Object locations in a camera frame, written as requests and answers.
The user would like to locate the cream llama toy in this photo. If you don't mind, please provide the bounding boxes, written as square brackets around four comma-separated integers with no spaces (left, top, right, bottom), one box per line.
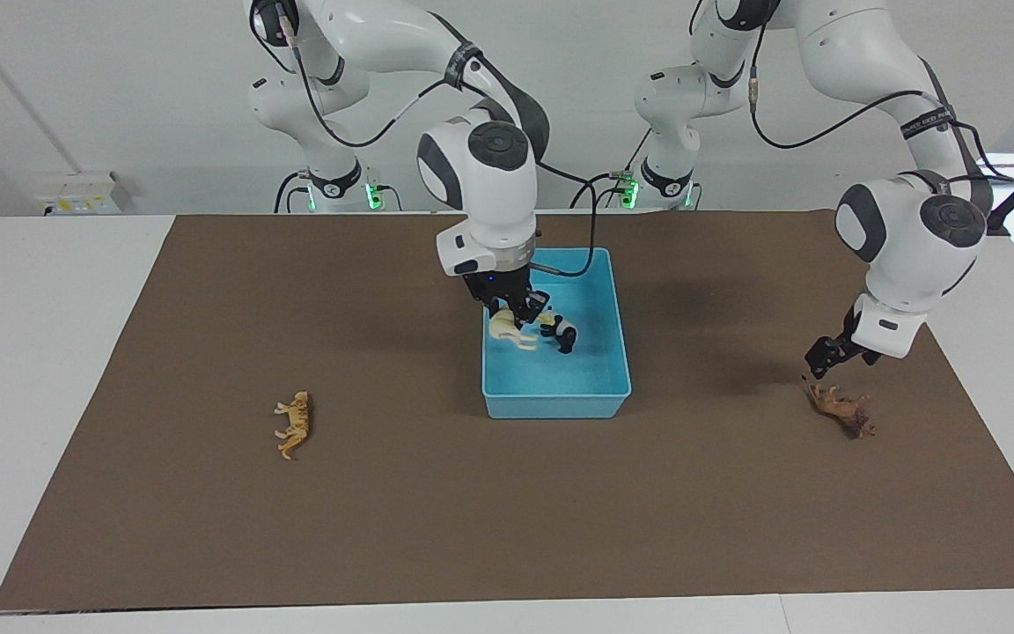
[488,308,556,351]

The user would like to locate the black and white panda toy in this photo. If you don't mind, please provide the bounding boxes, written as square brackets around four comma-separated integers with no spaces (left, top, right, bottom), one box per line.
[540,314,578,355]

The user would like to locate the brown lion toy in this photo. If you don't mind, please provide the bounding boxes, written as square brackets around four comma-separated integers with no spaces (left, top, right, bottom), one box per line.
[805,383,878,439]

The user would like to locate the orange striped tiger toy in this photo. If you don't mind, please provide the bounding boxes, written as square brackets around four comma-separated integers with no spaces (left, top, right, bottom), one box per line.
[274,392,312,461]

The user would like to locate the light blue storage box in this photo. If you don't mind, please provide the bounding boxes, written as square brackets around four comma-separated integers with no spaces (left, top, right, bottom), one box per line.
[481,247,632,420]

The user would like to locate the brown table mat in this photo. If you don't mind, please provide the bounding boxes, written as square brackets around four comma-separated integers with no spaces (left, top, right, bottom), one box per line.
[0,210,1014,611]

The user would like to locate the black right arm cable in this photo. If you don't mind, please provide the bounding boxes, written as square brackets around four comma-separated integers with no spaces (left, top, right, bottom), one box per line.
[274,9,600,279]

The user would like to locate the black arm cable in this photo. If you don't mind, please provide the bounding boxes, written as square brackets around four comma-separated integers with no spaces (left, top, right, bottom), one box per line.
[747,18,1014,188]
[274,9,600,279]

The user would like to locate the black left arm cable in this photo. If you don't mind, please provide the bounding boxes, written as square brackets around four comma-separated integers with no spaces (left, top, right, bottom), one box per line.
[747,18,1014,188]

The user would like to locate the white wall socket box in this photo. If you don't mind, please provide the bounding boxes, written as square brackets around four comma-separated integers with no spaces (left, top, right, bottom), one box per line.
[32,172,130,216]

